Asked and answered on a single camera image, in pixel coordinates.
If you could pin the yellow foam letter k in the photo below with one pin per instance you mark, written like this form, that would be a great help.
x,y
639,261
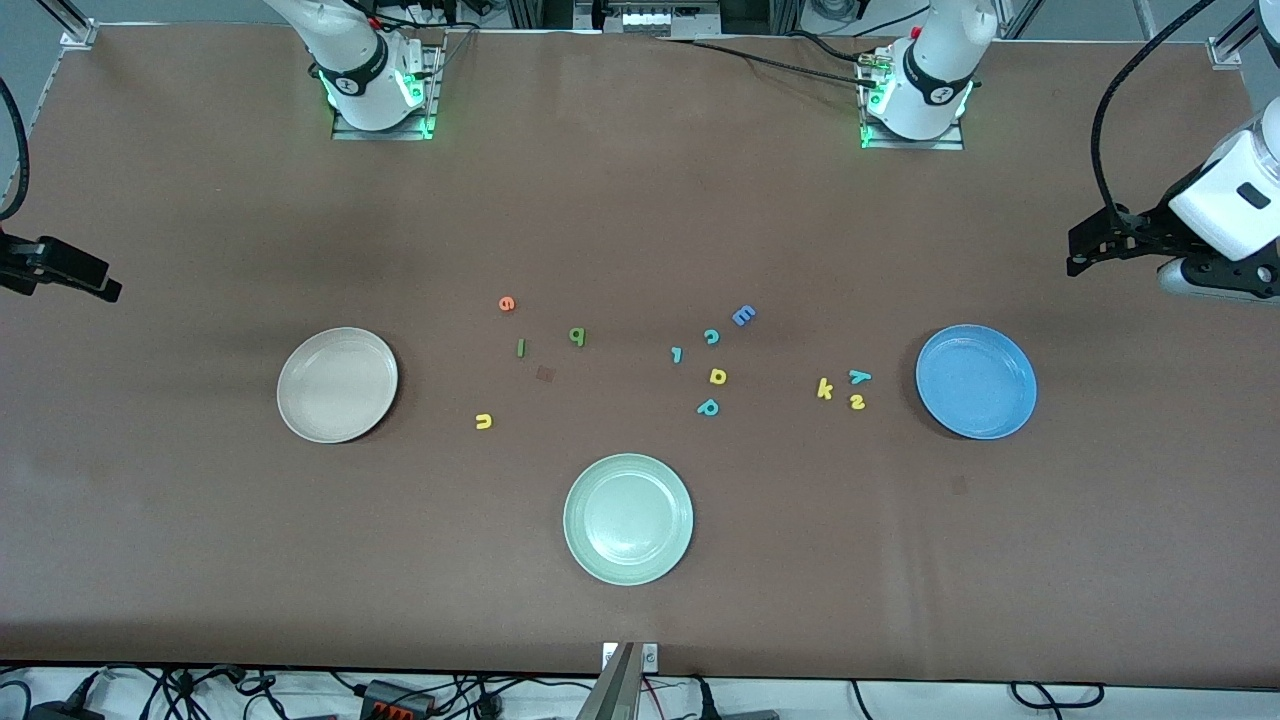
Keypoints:
x,y
825,389

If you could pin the left gripper silver cylinder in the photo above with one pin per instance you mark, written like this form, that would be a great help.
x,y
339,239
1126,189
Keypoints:
x,y
1220,282

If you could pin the blue plate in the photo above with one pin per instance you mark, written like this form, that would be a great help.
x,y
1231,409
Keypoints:
x,y
976,382

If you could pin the beige brown plate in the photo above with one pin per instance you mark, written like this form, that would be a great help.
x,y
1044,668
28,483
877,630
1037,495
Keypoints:
x,y
337,385

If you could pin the blue foam letter E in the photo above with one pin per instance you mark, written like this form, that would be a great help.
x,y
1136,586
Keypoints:
x,y
744,316

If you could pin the grey metal control box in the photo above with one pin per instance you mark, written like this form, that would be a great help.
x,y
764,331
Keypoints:
x,y
650,18

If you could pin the black orange power connector box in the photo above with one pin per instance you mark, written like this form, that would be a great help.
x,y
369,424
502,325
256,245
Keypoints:
x,y
395,700

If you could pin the pale green plate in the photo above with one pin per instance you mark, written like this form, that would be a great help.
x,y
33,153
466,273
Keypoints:
x,y
628,519

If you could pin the aluminium frame corner bracket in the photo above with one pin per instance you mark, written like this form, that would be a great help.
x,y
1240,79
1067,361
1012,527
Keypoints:
x,y
78,35
1225,52

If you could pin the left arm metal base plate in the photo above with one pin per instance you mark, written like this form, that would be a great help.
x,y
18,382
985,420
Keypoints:
x,y
950,146

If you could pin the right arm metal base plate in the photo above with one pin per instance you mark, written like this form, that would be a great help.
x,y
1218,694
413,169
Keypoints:
x,y
350,134

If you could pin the grey metal camera mount bar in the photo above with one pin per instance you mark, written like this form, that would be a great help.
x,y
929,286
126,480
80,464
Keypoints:
x,y
618,690

